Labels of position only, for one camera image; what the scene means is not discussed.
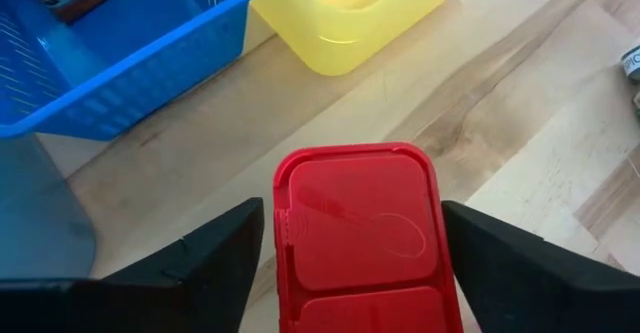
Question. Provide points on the grey plastic bin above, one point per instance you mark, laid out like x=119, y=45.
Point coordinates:
x=40, y=213

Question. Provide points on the red-lidded patterned container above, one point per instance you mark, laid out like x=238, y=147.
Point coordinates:
x=360, y=233

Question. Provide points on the blue plastic basket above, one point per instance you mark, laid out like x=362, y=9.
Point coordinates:
x=150, y=73

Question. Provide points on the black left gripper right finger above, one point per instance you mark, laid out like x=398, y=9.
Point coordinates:
x=540, y=288

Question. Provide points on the yellow plastic bin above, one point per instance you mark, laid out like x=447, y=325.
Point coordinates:
x=350, y=28

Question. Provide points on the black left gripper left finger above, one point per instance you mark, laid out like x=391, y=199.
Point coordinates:
x=190, y=293

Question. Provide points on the green-lidded jar with white label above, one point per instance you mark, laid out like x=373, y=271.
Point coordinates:
x=632, y=65

